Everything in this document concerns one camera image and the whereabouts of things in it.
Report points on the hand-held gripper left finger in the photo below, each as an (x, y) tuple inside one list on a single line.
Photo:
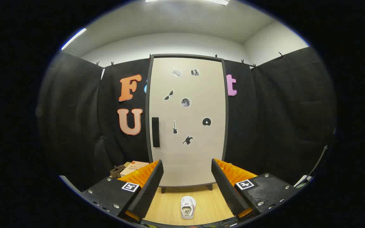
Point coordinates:
[(149, 193)]

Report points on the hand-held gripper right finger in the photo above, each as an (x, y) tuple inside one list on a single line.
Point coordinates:
[(228, 193)]

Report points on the long ceiling light strip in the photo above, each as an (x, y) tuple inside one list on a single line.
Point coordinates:
[(73, 38)]

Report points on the dark grey shoe cabinet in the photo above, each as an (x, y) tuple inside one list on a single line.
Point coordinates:
[(185, 55)]

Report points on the ceiling light panel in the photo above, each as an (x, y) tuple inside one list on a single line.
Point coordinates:
[(215, 1), (152, 0)]

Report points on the white shoe with red label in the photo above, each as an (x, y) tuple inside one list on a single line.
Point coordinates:
[(188, 207)]

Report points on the white flat object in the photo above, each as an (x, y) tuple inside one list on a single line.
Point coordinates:
[(303, 181)]

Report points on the dark brown small object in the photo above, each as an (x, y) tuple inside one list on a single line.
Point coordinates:
[(116, 171)]

